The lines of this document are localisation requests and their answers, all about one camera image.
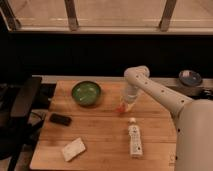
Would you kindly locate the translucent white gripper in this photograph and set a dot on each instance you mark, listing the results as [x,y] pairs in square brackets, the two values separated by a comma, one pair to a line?
[129,95]

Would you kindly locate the orange red pepper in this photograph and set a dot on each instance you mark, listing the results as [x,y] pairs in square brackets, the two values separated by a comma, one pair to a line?
[121,109]

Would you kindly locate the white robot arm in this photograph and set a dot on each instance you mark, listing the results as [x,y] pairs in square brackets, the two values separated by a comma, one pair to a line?
[193,119]

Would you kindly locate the green bowl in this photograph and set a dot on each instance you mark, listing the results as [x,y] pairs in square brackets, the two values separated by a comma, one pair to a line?
[86,93]

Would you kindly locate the wooden cutting board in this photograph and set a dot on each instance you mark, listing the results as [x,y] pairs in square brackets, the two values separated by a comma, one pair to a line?
[105,134]

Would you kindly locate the round blue grey disc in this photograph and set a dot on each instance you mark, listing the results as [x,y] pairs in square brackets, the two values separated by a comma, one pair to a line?
[190,78]

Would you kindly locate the black rectangular phone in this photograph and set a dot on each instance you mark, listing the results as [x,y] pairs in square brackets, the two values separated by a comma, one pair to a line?
[60,119]

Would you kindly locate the white sponge block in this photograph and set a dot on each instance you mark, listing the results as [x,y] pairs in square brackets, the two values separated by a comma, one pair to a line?
[73,149]

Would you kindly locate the black office chair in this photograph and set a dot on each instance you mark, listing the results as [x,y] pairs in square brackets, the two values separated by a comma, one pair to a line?
[17,131]

